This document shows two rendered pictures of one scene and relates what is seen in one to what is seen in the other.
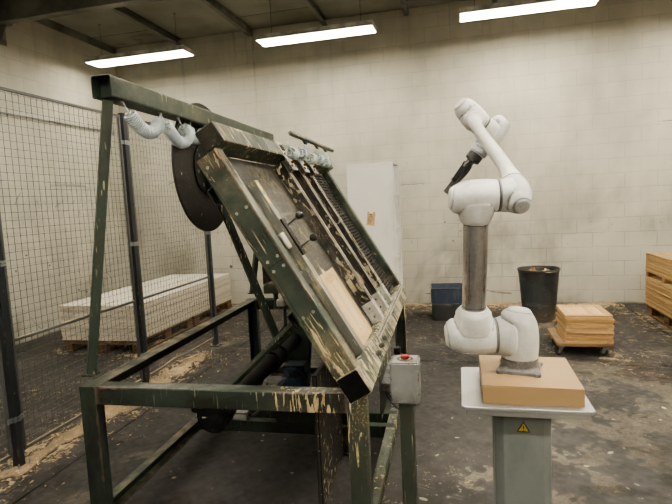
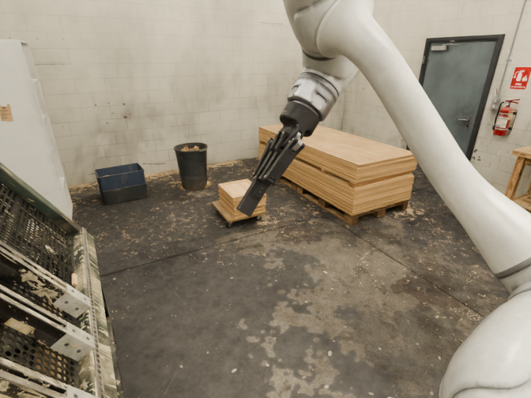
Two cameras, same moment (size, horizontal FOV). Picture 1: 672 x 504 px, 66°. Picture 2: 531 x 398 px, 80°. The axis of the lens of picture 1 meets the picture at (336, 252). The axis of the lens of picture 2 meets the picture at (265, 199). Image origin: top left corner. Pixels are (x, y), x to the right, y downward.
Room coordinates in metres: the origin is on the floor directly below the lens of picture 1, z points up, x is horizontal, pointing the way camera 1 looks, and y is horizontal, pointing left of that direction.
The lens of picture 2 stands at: (2.11, -0.22, 1.90)
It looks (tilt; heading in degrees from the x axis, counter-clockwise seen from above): 24 degrees down; 318
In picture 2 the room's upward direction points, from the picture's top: straight up
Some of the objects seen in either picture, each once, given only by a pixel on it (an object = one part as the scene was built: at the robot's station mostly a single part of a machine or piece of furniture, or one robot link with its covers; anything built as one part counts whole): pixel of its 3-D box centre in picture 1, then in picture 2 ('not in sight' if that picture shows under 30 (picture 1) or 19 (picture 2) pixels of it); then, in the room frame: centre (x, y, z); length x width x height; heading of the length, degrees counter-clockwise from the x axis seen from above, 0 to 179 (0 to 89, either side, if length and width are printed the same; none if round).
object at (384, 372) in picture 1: (399, 377); not in sight; (2.54, -0.29, 0.69); 0.50 x 0.14 x 0.24; 168
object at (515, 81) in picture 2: not in sight; (520, 78); (3.17, -5.65, 1.64); 0.21 x 0.01 x 0.28; 166
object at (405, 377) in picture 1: (405, 379); not in sight; (2.10, -0.27, 0.84); 0.12 x 0.12 x 0.18; 78
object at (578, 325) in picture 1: (578, 328); (237, 201); (5.09, -2.41, 0.20); 0.61 x 0.53 x 0.40; 166
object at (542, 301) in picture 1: (538, 293); (193, 167); (6.39, -2.53, 0.33); 0.52 x 0.51 x 0.65; 166
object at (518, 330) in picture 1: (516, 331); not in sight; (2.19, -0.77, 1.00); 0.18 x 0.16 x 0.22; 84
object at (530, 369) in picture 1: (519, 361); not in sight; (2.21, -0.79, 0.86); 0.22 x 0.18 x 0.06; 156
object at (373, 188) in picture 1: (376, 244); (21, 139); (6.67, -0.53, 1.03); 0.61 x 0.58 x 2.05; 166
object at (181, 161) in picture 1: (208, 168); not in sight; (3.28, 0.78, 1.85); 0.80 x 0.06 x 0.80; 168
